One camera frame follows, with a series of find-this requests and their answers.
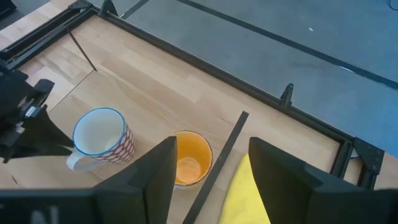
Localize black corner bracket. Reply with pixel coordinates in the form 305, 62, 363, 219
353, 136, 386, 175

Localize red white patterned mug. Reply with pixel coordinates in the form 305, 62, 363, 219
66, 107, 137, 172

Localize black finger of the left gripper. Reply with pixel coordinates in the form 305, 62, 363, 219
2, 107, 75, 163

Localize black frame bracket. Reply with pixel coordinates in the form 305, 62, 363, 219
98, 0, 119, 17
279, 82, 295, 108

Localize black table edge frame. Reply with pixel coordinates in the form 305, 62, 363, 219
0, 0, 386, 191

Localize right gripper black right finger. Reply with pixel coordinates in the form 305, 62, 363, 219
249, 136, 358, 224

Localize yellow white cup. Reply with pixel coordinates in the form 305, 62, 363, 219
172, 130, 215, 190

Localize yellow cloth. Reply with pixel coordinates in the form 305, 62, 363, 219
218, 153, 272, 224

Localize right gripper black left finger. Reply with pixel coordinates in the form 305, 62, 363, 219
93, 136, 178, 224

